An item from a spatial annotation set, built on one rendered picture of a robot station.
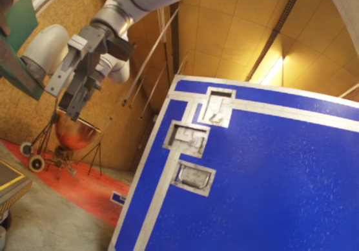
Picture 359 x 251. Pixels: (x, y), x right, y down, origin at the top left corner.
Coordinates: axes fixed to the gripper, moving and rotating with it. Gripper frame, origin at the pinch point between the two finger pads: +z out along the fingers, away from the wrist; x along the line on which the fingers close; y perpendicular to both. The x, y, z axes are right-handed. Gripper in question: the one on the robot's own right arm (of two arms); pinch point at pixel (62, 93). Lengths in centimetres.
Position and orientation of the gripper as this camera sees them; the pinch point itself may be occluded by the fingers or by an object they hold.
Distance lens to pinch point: 38.1
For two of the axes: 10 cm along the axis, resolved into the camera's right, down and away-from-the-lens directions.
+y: -8.1, -4.4, -3.9
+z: -3.3, 8.9, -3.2
